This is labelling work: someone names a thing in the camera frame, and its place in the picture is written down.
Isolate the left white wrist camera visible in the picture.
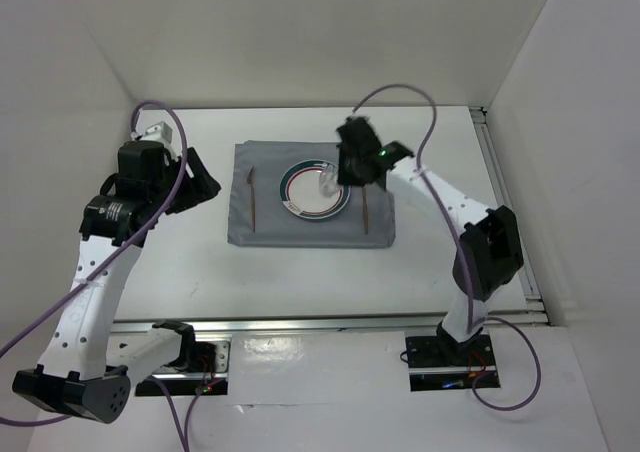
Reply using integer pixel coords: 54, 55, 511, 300
130, 121, 176, 158

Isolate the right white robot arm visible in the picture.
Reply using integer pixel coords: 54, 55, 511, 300
337, 116, 524, 364

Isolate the grey cloth placemat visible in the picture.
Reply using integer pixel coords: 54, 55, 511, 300
227, 140, 396, 249

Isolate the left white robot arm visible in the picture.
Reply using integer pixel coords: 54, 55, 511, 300
12, 140, 221, 424

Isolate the copper knife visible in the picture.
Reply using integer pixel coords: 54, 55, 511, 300
361, 187, 369, 235

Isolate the aluminium side rail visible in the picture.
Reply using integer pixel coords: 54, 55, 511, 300
469, 105, 549, 326

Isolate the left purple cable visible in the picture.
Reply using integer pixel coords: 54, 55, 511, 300
0, 100, 221, 449

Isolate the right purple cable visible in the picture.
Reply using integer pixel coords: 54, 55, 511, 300
351, 84, 543, 412

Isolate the purple cable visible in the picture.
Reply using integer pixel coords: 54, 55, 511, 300
0, 100, 221, 449
351, 84, 543, 412

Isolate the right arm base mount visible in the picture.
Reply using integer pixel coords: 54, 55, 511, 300
399, 334, 501, 392

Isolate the aluminium front rail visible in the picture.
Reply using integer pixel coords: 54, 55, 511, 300
109, 313, 451, 334

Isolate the copper fork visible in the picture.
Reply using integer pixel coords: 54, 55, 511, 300
246, 166, 256, 233

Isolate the green rimmed white plate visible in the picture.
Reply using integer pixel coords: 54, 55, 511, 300
279, 159, 351, 221

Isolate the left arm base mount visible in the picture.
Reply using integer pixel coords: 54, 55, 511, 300
152, 338, 231, 398

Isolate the clear plastic cup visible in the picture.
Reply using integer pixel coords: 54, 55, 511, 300
318, 167, 342, 198

